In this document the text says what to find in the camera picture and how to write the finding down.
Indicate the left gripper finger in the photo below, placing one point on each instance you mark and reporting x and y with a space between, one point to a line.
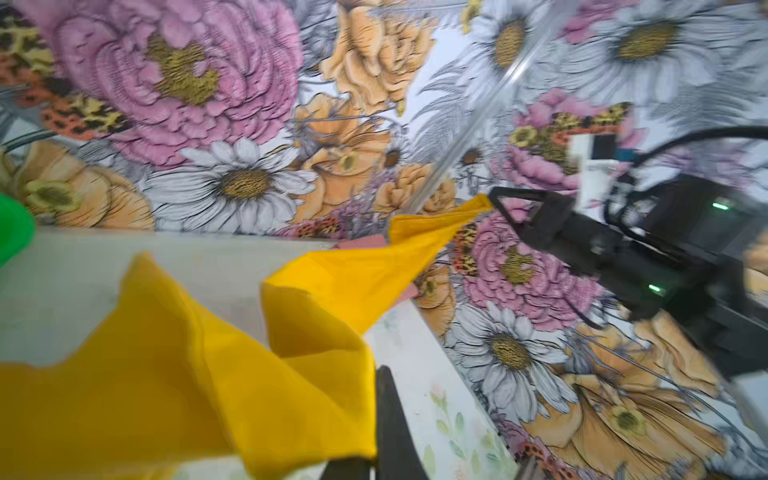
397 457

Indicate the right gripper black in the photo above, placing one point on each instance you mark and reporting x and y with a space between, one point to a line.
689 262

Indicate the yellow t shirt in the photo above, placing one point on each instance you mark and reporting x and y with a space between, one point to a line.
162 381

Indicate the green plastic basket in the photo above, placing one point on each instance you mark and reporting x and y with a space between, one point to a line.
17 228

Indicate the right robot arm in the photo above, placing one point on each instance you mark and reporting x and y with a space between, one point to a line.
750 402

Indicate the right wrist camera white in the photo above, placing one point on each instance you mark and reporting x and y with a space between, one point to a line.
593 156

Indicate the right aluminium corner post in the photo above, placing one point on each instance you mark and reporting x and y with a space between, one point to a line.
491 101

